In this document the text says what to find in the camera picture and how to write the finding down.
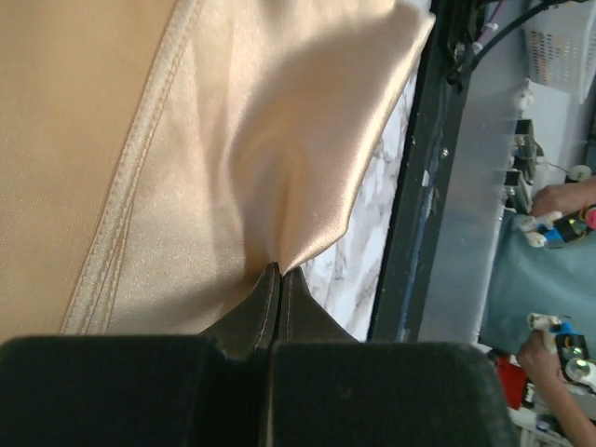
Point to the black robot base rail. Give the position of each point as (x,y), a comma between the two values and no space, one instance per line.
(447,210)

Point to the person's forearm in background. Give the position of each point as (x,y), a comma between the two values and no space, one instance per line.
(544,370)

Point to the person's second forearm in background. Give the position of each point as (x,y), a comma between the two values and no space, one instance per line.
(566,198)

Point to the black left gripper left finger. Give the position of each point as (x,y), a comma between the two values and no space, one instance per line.
(251,324)

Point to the peach cloth napkin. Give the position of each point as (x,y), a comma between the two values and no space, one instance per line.
(156,156)

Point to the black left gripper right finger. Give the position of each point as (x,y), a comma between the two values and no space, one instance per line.
(301,318)

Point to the white handheld device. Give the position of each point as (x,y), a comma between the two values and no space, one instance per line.
(561,338)

